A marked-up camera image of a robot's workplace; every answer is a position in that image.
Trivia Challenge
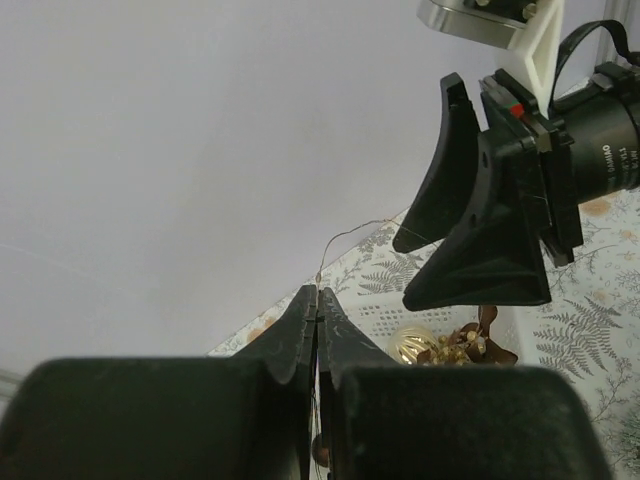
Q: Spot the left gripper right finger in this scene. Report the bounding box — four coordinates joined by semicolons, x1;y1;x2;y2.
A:
318;291;612;479

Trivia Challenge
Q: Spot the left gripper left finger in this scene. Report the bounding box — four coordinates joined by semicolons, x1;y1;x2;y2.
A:
1;285;317;479

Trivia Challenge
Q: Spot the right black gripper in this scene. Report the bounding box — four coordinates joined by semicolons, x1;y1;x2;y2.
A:
392;62;639;311

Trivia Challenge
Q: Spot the white plastic basket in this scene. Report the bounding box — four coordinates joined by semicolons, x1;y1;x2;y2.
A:
343;292;538;365

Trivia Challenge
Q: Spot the small green christmas tree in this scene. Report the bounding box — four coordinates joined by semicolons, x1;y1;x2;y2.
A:
605;408;639;479

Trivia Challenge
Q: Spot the large gold striped bauble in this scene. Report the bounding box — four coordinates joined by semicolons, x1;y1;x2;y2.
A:
386;325;439;365

